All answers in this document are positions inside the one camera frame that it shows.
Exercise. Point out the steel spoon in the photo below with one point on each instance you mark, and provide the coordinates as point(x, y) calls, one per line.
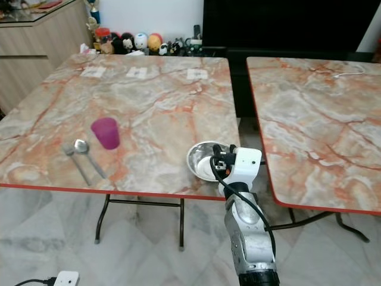
point(81, 145)

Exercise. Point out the black metal table leg frame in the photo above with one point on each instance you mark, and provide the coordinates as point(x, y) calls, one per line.
point(180, 223)
point(309, 221)

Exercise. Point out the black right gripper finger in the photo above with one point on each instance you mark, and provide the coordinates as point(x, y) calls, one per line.
point(231, 148)
point(215, 157)

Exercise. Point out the yellow orange round doll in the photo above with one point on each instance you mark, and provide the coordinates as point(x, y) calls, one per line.
point(155, 42)

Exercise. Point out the light wooden cabinet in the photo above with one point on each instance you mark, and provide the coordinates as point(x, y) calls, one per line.
point(36, 50)

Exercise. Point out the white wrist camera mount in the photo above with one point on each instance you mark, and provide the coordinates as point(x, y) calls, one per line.
point(247, 165)
point(66, 278)

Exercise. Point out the panda round doll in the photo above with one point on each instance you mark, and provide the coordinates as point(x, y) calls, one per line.
point(128, 41)

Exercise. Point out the steel bowl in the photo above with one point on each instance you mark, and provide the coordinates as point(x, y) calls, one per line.
point(201, 162)

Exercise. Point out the purple plastic cup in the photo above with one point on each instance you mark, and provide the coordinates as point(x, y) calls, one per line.
point(105, 133)

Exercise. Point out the black television screen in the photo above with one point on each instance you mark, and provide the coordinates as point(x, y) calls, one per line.
point(286, 24)

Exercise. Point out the white paper label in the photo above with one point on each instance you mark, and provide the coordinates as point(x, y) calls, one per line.
point(197, 74)
point(93, 72)

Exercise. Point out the red flat item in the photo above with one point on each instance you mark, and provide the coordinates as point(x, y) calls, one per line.
point(49, 4)

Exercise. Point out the black round doll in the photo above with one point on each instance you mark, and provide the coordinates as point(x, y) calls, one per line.
point(115, 43)

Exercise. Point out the red lid jar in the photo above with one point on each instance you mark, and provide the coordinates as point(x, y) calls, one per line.
point(102, 38)

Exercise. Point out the small black white figurine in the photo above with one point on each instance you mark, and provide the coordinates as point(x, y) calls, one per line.
point(164, 49)

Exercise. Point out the gold trophy figure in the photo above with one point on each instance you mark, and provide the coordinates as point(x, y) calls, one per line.
point(93, 16)

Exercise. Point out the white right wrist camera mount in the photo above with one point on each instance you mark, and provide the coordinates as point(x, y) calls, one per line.
point(247, 165)

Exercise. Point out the white blue round doll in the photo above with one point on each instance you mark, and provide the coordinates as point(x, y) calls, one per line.
point(141, 41)

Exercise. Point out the green mug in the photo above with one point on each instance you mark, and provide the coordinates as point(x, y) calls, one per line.
point(194, 45)

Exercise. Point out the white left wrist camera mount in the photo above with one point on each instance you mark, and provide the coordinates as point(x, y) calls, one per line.
point(66, 278)

